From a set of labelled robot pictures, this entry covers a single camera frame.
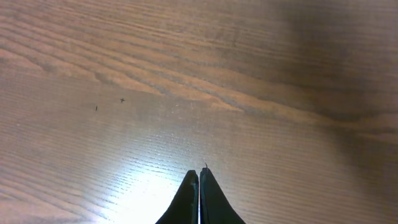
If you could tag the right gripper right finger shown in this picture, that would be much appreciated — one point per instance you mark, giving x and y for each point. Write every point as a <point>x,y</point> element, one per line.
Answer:
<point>214,206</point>

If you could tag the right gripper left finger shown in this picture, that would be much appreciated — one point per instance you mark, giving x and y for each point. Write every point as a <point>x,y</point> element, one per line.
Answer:
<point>183,209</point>

